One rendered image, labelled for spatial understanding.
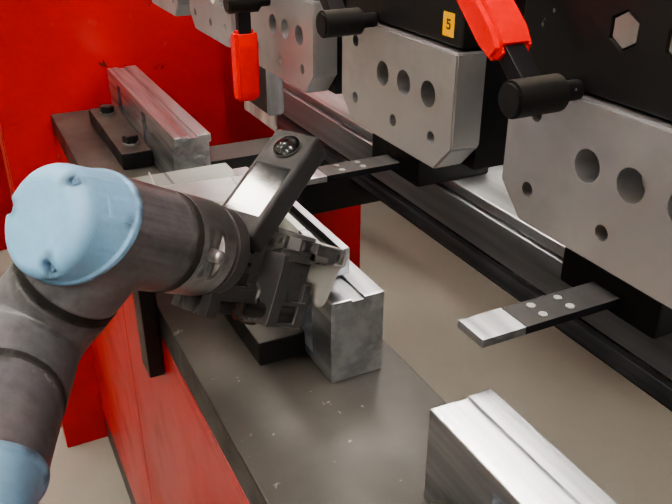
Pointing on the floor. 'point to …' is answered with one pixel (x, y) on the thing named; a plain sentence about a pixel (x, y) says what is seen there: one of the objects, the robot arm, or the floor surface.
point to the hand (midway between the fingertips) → (335, 252)
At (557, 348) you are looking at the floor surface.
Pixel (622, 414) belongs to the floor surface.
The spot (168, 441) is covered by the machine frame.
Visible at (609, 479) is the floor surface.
